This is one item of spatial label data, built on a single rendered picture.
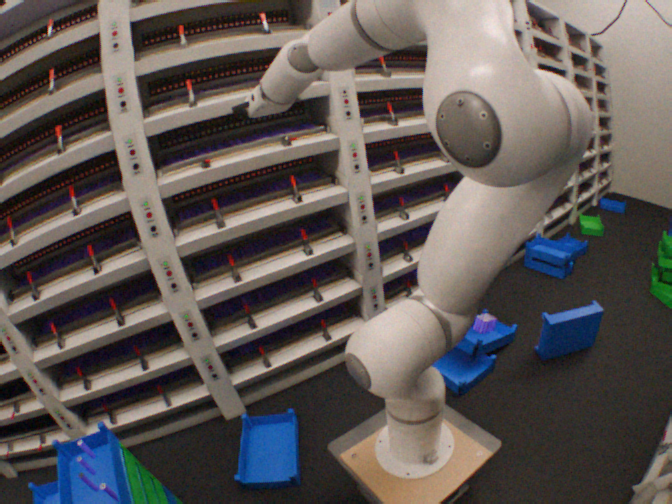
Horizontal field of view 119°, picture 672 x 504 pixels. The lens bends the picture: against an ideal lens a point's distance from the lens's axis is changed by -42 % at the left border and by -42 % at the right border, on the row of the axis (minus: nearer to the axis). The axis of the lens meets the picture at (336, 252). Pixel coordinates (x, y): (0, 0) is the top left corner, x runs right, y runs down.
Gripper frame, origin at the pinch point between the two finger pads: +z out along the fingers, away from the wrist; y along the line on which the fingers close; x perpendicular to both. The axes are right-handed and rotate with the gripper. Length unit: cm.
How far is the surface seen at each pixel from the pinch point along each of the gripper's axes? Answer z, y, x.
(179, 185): 20.3, -23.6, -10.6
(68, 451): -5, -85, -65
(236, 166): 20.0, -5.4, -10.2
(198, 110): 15.8, -13.2, 8.9
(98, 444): -3, -74, -67
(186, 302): 27, -33, -46
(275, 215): 23.7, 3.2, -28.3
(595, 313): -36, 100, -96
